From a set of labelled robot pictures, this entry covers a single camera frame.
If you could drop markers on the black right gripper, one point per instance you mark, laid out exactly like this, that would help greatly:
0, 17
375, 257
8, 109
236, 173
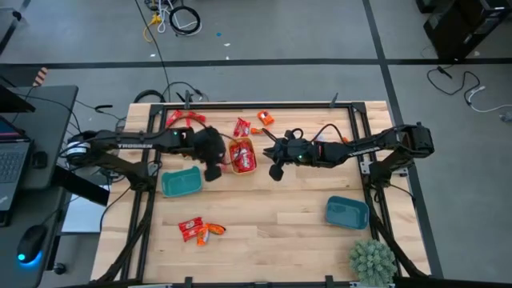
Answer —
302, 150

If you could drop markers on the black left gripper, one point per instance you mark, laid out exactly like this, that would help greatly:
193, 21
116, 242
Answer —
206, 146

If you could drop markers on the red Skittles candy bag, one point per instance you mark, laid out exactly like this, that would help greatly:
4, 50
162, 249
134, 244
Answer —
235, 154
248, 158

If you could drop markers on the yellow plastic bin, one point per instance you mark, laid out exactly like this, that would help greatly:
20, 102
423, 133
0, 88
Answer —
242, 172

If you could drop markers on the light green plastic bin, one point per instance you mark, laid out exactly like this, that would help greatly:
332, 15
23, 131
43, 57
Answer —
182, 182

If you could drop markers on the dark teal plastic bin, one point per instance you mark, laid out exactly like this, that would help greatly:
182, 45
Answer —
346, 213

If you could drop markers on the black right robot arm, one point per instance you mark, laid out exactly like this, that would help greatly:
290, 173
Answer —
364, 150

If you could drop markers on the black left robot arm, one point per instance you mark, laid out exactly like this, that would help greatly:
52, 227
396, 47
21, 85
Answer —
132, 145

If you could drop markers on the white sheet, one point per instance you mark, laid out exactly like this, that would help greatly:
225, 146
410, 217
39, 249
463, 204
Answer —
82, 216

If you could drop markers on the green artificial plant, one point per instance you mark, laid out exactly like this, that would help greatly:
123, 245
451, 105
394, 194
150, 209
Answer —
372, 262

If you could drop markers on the black desk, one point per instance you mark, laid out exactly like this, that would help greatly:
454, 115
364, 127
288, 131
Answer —
52, 120

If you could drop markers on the orange black striped block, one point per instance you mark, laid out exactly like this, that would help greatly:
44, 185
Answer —
40, 77

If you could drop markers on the black caster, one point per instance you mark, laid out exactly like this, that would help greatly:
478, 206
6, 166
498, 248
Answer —
59, 269

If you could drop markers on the grey laptop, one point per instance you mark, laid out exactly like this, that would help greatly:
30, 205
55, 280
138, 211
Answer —
12, 164

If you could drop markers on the black computer mouse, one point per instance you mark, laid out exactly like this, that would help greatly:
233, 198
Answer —
31, 244

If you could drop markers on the black cabinet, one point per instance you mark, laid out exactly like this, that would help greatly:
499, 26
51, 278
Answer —
460, 28

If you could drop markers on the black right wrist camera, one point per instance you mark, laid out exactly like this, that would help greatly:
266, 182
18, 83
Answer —
277, 173

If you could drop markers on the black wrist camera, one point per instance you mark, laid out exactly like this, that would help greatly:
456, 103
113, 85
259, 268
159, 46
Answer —
277, 173
213, 173

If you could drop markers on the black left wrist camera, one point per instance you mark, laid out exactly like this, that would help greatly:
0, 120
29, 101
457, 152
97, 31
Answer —
213, 173

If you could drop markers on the black aluminium rig frame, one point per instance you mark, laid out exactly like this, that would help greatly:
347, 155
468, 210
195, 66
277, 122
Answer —
304, 106

